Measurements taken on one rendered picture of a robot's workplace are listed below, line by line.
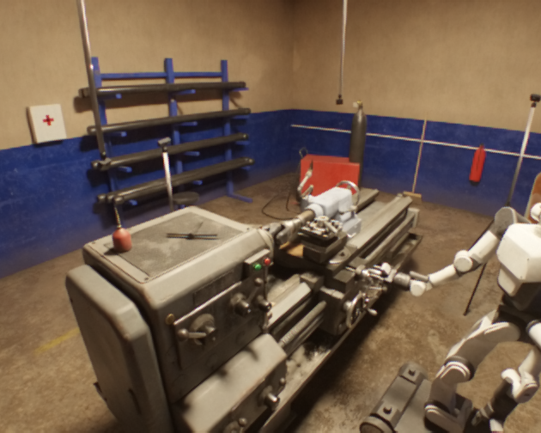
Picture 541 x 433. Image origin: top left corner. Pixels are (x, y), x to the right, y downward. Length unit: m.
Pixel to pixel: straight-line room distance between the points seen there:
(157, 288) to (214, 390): 0.51
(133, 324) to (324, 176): 4.14
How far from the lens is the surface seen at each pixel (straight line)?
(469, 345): 1.82
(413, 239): 3.60
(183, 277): 1.10
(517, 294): 1.56
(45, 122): 4.05
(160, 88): 4.34
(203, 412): 1.36
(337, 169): 4.84
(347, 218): 2.34
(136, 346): 1.08
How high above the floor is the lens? 1.90
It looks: 23 degrees down
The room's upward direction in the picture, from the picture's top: straight up
